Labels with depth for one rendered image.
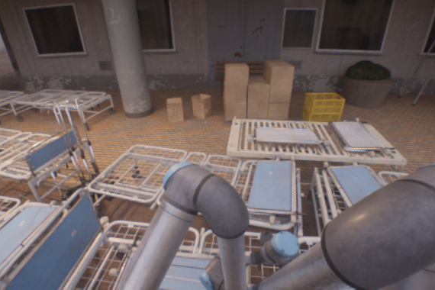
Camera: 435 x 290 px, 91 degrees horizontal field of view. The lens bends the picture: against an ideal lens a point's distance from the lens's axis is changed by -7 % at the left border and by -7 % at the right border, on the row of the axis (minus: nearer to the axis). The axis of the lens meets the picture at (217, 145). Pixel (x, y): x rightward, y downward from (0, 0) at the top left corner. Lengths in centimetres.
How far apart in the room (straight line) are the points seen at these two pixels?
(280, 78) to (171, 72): 363
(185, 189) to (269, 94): 382
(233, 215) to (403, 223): 38
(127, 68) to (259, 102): 262
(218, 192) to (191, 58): 628
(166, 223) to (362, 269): 47
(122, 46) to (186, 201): 443
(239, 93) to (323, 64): 329
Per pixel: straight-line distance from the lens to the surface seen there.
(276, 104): 448
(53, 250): 168
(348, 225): 39
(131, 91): 507
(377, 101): 628
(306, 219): 270
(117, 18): 490
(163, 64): 703
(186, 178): 66
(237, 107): 435
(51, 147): 316
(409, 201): 38
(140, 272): 73
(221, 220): 62
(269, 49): 658
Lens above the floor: 189
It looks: 30 degrees down
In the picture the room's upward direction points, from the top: 1 degrees counter-clockwise
